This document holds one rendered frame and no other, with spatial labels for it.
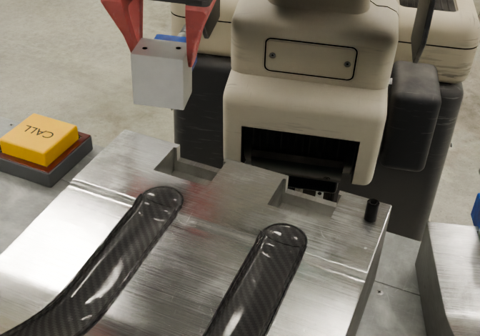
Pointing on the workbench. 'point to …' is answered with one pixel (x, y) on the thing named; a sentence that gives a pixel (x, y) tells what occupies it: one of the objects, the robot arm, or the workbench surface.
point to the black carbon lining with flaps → (258, 304)
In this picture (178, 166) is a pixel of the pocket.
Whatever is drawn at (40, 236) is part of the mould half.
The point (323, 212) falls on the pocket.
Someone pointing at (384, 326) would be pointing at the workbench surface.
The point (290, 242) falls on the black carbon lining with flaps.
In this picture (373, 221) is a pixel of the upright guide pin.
